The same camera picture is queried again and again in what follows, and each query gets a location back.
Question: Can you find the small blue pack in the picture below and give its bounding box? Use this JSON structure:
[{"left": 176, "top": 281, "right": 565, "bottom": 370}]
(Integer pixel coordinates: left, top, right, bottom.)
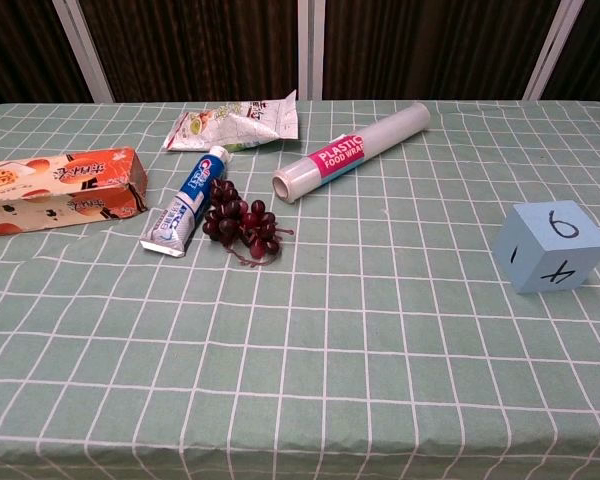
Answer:
[{"left": 490, "top": 200, "right": 600, "bottom": 294}]

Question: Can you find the dark red grape bunch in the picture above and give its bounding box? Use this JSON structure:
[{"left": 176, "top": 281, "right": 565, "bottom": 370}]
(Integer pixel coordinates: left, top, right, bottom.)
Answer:
[{"left": 201, "top": 177, "right": 295, "bottom": 269}]

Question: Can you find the plastic food wrap roll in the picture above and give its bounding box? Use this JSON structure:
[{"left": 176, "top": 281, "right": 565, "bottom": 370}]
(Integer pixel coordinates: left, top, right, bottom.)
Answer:
[{"left": 272, "top": 102, "right": 431, "bottom": 204}]

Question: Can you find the green checked tablecloth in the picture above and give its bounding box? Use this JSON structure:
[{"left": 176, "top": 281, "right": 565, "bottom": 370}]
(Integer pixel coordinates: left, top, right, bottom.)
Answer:
[{"left": 0, "top": 99, "right": 600, "bottom": 480}]

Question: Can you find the blue white toothpaste tube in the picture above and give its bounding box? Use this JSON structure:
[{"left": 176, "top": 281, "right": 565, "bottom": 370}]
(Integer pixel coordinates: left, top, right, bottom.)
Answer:
[{"left": 139, "top": 145, "right": 235, "bottom": 259}]

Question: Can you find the crumpled white snack bag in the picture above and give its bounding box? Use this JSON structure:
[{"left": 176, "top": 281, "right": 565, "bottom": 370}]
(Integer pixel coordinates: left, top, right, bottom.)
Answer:
[{"left": 162, "top": 89, "right": 300, "bottom": 153}]

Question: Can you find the dark brown partition panel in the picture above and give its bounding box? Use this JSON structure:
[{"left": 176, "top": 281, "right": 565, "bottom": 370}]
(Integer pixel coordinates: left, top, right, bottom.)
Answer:
[
  {"left": 321, "top": 0, "right": 564, "bottom": 102},
  {"left": 540, "top": 0, "right": 600, "bottom": 105},
  {"left": 0, "top": 0, "right": 92, "bottom": 110},
  {"left": 77, "top": 0, "right": 301, "bottom": 105}
]

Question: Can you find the orange biscuit box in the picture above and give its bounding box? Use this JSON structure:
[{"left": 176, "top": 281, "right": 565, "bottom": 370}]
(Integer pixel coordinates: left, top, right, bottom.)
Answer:
[{"left": 0, "top": 146, "right": 150, "bottom": 240}]

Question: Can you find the white partition post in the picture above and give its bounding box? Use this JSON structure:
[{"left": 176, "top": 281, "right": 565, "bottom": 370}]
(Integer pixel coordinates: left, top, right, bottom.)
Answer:
[
  {"left": 522, "top": 0, "right": 579, "bottom": 102},
  {"left": 297, "top": 0, "right": 325, "bottom": 102},
  {"left": 51, "top": 0, "right": 115, "bottom": 105}
]

